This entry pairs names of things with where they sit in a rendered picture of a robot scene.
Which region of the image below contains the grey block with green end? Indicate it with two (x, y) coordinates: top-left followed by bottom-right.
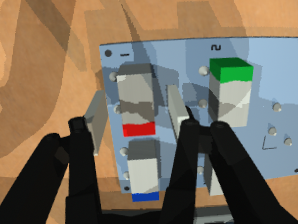
(208, 57), (254, 127)

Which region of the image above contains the grey rectangular block with red end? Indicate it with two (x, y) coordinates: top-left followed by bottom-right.
(116, 63), (156, 137)

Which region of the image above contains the grey blank with yellow end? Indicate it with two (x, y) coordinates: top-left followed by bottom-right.
(203, 154), (223, 196)

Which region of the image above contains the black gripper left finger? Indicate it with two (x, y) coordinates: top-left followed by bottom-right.
(0, 90), (108, 224)

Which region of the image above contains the white block with blue end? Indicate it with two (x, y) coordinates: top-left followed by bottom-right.
(127, 140), (159, 202)

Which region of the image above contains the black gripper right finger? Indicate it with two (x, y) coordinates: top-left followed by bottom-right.
(158, 85), (298, 224)

